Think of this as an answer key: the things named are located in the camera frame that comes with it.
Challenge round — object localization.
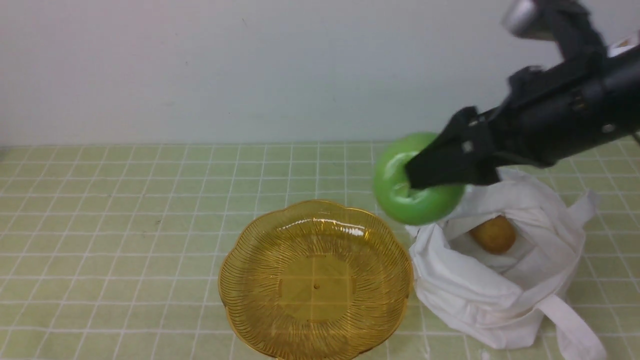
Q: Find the amber ribbed plastic plate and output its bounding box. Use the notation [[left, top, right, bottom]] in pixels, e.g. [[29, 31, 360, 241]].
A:
[[218, 199, 414, 360]]

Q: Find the green apple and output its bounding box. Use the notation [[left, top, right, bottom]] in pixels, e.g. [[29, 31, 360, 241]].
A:
[[372, 132, 466, 226]]

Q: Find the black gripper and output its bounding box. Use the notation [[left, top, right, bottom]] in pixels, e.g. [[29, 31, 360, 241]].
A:
[[405, 55, 608, 190]]

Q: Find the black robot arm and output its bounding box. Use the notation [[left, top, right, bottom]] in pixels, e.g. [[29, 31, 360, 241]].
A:
[[404, 47, 640, 190]]

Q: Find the brown round fruit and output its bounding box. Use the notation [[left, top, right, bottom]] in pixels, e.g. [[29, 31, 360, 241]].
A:
[[468, 215, 518, 255]]

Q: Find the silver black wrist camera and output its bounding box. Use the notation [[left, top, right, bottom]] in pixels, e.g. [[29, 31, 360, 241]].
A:
[[502, 0, 608, 60]]

